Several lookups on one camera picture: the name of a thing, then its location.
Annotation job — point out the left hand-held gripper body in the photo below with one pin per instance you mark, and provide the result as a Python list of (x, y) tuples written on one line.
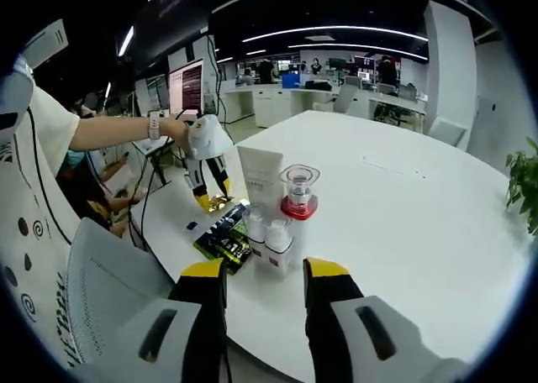
[(208, 137)]

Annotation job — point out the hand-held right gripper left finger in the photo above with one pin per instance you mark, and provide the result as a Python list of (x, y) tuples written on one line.
[(202, 328)]

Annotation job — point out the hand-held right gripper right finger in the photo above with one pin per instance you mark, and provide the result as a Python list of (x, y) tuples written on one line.
[(332, 328)]

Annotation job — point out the gold skincare sachet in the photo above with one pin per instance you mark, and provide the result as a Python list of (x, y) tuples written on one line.
[(216, 204)]

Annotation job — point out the white skincare tube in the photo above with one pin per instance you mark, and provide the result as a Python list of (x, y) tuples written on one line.
[(258, 173)]

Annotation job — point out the green black skincare sachet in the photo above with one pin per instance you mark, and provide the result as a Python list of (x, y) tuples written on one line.
[(223, 242)]

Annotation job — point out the small white skincare spray bottle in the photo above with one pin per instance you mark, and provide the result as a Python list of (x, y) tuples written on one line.
[(257, 248), (277, 253)]

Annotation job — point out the red collar skincare pump bottle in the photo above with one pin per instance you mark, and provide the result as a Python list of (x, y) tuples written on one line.
[(298, 208)]

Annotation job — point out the person's left hand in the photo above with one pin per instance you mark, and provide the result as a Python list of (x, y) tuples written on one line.
[(174, 129)]

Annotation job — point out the black legged standing desk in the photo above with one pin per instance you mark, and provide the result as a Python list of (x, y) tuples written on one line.
[(159, 169)]

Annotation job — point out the small clear packet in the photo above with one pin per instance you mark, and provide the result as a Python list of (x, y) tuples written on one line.
[(191, 226)]

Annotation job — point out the white wristwatch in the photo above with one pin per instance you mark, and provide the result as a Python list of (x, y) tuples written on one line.
[(154, 124)]

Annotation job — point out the long white counter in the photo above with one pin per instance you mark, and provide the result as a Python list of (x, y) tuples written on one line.
[(269, 103)]

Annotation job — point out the grey mesh office chair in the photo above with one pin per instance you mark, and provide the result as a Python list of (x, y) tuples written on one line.
[(113, 282)]

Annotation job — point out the blue box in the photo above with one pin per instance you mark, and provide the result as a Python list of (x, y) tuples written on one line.
[(291, 80)]

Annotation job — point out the black hanging monitor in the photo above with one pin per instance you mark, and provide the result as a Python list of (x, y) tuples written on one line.
[(176, 17)]

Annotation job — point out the short ceiling tube light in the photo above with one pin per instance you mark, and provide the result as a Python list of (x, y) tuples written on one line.
[(126, 40)]

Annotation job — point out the white printed shirt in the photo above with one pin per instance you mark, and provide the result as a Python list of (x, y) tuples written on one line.
[(29, 190)]

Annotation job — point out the long curved light strip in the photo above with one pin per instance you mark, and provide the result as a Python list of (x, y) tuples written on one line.
[(336, 28)]

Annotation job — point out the ceiling air conditioner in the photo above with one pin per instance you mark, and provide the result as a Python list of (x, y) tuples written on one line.
[(46, 43)]

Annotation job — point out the white chair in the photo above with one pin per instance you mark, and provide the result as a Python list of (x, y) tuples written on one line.
[(449, 129)]

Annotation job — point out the green potted plant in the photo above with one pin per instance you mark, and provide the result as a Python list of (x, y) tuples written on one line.
[(523, 177)]

